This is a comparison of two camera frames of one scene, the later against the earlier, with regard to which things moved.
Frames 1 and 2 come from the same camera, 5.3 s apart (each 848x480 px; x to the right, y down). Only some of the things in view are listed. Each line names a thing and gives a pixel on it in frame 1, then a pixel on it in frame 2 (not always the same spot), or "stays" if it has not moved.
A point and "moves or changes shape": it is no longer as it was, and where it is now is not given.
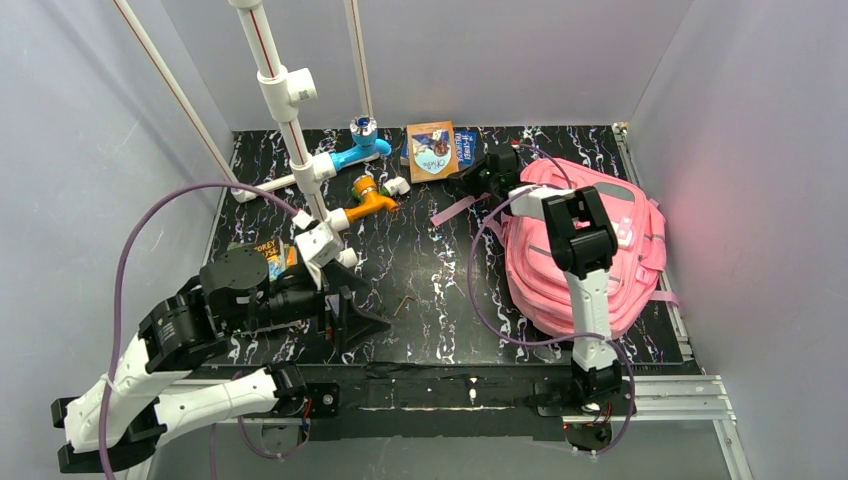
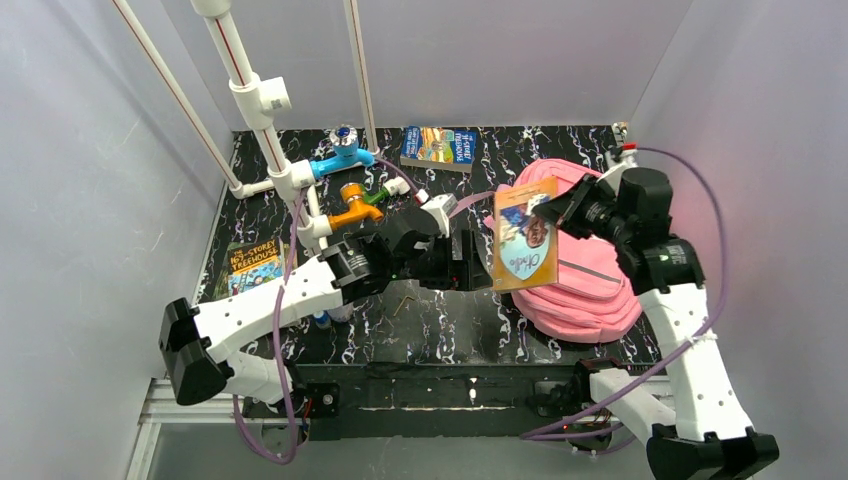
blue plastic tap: x=364 y=134 -> x=347 y=154
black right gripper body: x=482 y=178 -> x=577 y=209
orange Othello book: x=432 y=150 -> x=524 y=243
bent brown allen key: x=400 y=306 stays
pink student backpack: x=533 y=267 moves or changes shape
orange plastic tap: x=373 y=201 -> x=352 y=194
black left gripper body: x=337 y=316 -> x=448 y=263
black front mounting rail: x=429 y=401 stays
